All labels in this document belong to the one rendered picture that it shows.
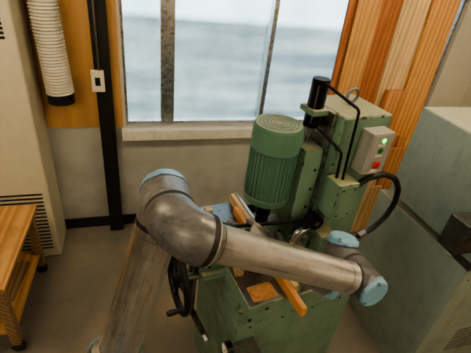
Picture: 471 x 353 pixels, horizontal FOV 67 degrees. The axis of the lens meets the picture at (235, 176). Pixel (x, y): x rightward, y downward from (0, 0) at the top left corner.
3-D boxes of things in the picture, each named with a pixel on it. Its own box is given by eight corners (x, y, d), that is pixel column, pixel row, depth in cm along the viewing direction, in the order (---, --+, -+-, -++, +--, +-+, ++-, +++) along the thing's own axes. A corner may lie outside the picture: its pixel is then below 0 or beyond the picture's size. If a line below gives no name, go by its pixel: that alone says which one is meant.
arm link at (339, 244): (371, 250, 103) (354, 283, 108) (349, 227, 113) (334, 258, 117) (345, 248, 99) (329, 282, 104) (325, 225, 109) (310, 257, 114)
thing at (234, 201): (229, 202, 175) (230, 193, 173) (233, 201, 176) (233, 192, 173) (291, 295, 130) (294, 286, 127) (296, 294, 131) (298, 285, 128)
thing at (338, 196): (317, 208, 136) (326, 174, 128) (336, 204, 139) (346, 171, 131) (330, 221, 129) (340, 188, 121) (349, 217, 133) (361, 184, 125)
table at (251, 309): (175, 220, 168) (176, 210, 165) (234, 209, 180) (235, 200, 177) (223, 328, 122) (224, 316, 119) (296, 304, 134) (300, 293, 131)
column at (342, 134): (275, 237, 171) (308, 94, 133) (313, 229, 180) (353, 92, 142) (301, 271, 154) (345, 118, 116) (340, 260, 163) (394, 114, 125)
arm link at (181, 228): (162, 217, 63) (401, 283, 93) (156, 184, 73) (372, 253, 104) (137, 267, 66) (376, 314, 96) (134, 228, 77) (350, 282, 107)
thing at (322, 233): (302, 245, 145) (308, 223, 138) (316, 241, 148) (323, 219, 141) (315, 261, 138) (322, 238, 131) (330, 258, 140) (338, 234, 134)
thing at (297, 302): (232, 213, 168) (233, 206, 165) (236, 212, 168) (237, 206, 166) (300, 316, 122) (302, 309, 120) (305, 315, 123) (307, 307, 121)
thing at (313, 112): (296, 121, 128) (306, 74, 119) (314, 120, 131) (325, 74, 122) (308, 130, 122) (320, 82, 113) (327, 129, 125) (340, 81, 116)
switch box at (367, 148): (350, 167, 131) (362, 127, 122) (370, 164, 134) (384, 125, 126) (361, 175, 126) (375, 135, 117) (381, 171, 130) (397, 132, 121)
